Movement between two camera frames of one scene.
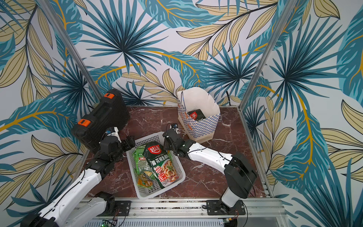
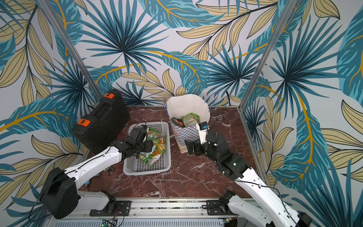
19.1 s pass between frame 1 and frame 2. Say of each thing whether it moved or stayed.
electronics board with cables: stayed
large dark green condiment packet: moved
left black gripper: moved
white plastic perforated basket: moved
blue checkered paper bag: moved
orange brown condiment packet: moved
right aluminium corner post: stayed
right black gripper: moved
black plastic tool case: stayed
